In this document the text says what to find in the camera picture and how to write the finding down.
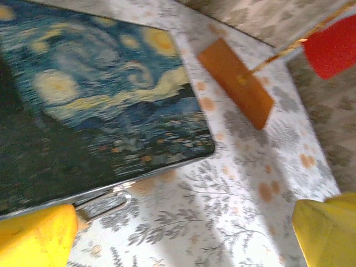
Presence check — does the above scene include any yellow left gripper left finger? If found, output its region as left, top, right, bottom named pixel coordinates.
left=0, top=204, right=79, bottom=267

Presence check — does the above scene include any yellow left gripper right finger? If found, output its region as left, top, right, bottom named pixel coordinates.
left=293, top=192, right=356, bottom=267

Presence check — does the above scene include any starry night painting box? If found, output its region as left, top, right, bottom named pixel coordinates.
left=0, top=0, right=217, bottom=216

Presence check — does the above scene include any floral table mat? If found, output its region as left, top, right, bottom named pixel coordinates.
left=26, top=0, right=343, bottom=267

